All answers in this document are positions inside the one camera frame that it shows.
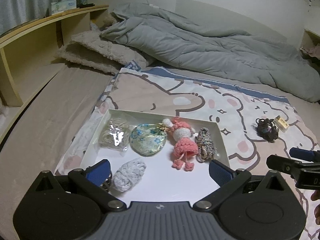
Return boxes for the beige fluffy blanket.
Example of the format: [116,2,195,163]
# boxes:
[54,14,155,75]

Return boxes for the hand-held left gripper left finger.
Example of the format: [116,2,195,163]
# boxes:
[32,159,127,212]

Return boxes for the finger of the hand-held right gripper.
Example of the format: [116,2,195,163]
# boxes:
[289,147,320,162]
[266,154,302,178]

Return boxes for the grey quilt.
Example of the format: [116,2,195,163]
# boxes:
[100,2,320,103]

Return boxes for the pink cloth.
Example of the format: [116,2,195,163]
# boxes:
[301,44,320,60]

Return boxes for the cartoon printed blanket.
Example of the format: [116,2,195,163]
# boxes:
[54,65,320,240]

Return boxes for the grey curtain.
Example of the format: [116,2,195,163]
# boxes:
[0,0,73,34]

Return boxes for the small beige box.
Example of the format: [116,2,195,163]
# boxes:
[273,116,290,132]

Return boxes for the dark hair tie bundle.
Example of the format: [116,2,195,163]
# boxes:
[255,117,279,143]

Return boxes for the pink crochet doll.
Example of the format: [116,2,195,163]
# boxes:
[162,117,199,172]

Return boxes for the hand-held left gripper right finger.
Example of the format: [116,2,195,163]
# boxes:
[194,159,290,212]

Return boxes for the blue green embroidered pouch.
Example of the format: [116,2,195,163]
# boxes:
[129,123,168,157]

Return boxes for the white cardboard box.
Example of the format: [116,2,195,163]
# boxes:
[80,109,232,204]

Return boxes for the person's right hand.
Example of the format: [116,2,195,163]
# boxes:
[311,189,320,227]

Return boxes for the brown bed sheet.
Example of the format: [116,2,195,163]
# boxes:
[0,65,118,240]

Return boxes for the wooden headboard shelf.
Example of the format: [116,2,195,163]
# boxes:
[0,4,110,153]

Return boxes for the grey knitted pouch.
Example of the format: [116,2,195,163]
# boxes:
[111,157,147,193]

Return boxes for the white bed board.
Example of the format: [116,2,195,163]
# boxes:
[175,0,302,48]

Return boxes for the tissue pack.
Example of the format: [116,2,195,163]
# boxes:
[51,0,77,14]

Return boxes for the striped braided rope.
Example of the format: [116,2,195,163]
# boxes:
[195,127,217,162]

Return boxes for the clear bag of cord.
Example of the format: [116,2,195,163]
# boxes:
[98,118,130,153]

